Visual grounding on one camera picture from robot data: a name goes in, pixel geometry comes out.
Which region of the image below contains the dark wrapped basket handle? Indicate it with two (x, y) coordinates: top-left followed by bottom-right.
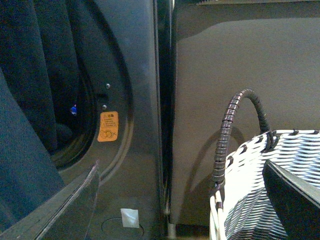
(211, 88), (276, 192)

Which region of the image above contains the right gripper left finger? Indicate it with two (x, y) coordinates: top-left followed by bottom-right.
(0, 162), (100, 240)

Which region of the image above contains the orange warning sticker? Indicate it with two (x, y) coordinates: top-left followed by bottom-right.
(97, 111), (119, 143)

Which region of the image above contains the white woven laundry basket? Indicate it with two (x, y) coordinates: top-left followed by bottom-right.
(209, 130), (320, 240)

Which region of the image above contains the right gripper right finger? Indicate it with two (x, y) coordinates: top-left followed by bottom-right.
(262, 160), (320, 240)

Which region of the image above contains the white tape piece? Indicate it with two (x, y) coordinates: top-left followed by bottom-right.
(120, 208), (140, 228)

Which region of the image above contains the dark blue garment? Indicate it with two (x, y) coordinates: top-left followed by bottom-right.
(0, 0), (80, 231)

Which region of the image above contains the grey front-load washing machine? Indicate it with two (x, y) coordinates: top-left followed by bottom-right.
(51, 0), (164, 240)

